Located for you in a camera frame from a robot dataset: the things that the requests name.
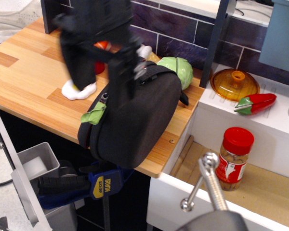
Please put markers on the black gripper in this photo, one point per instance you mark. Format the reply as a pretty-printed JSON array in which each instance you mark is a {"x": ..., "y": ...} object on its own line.
[{"x": 92, "y": 21}]

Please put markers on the green tape zipper pull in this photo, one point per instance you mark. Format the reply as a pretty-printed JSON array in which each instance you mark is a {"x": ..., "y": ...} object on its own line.
[{"x": 94, "y": 116}]

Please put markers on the black zipper bag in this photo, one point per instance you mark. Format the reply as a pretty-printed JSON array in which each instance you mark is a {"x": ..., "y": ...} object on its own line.
[{"x": 130, "y": 127}]

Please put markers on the dark red toy vegetable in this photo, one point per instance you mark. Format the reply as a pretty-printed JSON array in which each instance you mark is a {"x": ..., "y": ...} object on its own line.
[{"x": 99, "y": 67}]

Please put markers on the orange white toy sushi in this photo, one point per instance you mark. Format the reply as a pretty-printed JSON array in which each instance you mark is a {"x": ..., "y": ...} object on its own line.
[{"x": 103, "y": 45}]

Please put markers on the toy fried egg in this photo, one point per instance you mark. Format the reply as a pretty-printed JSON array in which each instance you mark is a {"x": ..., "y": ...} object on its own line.
[{"x": 70, "y": 91}]

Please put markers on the white toy cauliflower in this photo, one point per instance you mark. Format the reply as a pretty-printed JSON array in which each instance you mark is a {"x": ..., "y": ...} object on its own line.
[{"x": 144, "y": 51}]

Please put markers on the green toy cabbage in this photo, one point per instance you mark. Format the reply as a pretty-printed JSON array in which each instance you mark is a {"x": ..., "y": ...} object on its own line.
[{"x": 181, "y": 67}]

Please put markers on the blue Irwin bar clamp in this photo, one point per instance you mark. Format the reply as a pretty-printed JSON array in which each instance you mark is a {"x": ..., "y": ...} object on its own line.
[{"x": 97, "y": 183}]

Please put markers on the grey metal bin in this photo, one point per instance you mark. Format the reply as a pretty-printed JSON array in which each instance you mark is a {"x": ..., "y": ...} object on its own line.
[{"x": 39, "y": 161}]

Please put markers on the orange transparent pot lid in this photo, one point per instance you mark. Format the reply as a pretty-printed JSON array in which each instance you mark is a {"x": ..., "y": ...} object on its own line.
[{"x": 232, "y": 84}]

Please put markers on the red lid peanut jar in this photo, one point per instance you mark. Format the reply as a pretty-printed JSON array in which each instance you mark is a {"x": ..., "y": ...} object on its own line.
[{"x": 234, "y": 152}]

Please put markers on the red toy chili pepper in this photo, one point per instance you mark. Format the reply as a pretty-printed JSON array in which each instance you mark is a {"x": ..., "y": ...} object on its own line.
[{"x": 255, "y": 103}]

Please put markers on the blue grey box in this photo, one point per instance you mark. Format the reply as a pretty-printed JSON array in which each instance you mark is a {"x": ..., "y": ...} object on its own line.
[{"x": 275, "y": 49}]

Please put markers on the dark grey shelf post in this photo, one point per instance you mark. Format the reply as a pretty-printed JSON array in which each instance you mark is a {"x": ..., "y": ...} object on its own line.
[{"x": 52, "y": 8}]

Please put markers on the grey upright post right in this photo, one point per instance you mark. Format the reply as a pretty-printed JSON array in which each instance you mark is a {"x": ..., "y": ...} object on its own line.
[{"x": 224, "y": 14}]

